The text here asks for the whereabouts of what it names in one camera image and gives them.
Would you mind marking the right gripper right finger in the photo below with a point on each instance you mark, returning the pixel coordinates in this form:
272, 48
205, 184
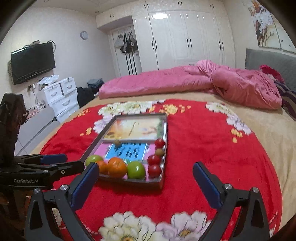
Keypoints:
251, 224

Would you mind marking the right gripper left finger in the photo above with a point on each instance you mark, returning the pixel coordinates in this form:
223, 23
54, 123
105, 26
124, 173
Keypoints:
41, 223

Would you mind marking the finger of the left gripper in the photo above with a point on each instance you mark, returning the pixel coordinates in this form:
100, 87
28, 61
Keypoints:
38, 159
21, 176

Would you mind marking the orange mandarin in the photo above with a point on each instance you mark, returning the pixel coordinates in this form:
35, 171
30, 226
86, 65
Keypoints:
103, 168
116, 167

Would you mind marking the cherry tomato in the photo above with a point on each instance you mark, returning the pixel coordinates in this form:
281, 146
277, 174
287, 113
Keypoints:
154, 171
159, 143
154, 160

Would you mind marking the brown longan fruit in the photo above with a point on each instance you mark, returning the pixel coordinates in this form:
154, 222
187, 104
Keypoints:
159, 152

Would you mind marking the left green apple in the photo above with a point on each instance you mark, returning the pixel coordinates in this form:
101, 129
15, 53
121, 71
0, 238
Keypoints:
93, 158

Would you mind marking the green apple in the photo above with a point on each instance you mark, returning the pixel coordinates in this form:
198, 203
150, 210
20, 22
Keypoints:
93, 158
136, 170

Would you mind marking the white drawer cabinet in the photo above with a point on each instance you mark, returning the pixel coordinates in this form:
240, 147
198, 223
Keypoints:
61, 97

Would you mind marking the black bag on floor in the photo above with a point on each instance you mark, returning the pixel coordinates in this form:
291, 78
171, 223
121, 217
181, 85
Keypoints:
84, 96

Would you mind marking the grey shallow tray box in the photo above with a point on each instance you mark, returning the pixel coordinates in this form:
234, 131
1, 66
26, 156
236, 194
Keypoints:
155, 182

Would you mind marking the right green apple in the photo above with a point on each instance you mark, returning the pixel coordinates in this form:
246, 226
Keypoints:
136, 170

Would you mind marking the folded clothes pile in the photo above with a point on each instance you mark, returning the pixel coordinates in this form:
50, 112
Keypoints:
95, 84

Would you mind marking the pink blue workbook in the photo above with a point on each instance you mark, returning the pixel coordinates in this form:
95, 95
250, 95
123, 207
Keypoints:
128, 152

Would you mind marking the sunflower cover book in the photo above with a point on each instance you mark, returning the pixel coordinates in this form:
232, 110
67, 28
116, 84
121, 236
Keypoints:
136, 128

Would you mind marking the cherry tomato in tray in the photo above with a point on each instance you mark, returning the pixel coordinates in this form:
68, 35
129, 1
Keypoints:
159, 143

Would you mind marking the striped dark pillow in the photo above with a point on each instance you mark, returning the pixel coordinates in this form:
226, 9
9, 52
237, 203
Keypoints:
288, 99

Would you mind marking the pink quilt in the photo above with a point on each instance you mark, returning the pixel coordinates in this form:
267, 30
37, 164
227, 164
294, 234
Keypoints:
250, 88

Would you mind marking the red pillow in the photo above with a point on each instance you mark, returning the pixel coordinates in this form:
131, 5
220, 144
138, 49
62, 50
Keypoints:
270, 71

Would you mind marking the white wardrobe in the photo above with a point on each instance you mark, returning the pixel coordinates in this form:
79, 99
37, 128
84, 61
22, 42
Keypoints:
175, 33

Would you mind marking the grey headboard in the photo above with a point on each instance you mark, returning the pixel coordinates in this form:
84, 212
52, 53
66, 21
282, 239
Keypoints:
282, 63

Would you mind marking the black wall television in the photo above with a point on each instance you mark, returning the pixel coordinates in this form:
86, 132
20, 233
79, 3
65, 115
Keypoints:
32, 61

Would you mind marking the round wall clock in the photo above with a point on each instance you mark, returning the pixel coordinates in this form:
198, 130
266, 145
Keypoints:
84, 35

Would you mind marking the flower wall painting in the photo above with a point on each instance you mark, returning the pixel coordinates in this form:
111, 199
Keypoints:
270, 33

